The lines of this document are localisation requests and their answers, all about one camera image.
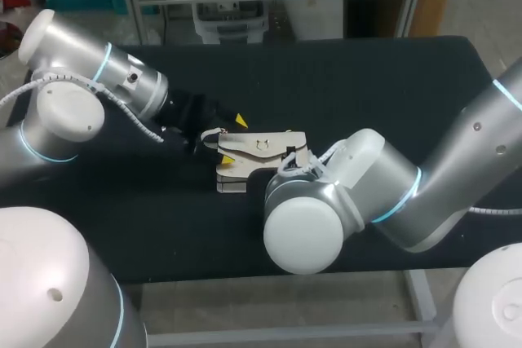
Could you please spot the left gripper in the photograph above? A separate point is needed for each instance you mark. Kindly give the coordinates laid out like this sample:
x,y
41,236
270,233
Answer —
x,y
187,113

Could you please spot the small beige flap handbag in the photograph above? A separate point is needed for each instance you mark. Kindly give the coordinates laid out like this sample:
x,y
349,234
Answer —
x,y
261,150

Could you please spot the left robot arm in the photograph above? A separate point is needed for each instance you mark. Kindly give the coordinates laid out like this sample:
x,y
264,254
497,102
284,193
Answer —
x,y
61,120

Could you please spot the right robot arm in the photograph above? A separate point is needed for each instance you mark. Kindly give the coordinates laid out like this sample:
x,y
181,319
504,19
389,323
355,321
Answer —
x,y
391,197

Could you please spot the white plastic container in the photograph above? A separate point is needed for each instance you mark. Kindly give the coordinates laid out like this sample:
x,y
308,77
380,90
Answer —
x,y
230,18

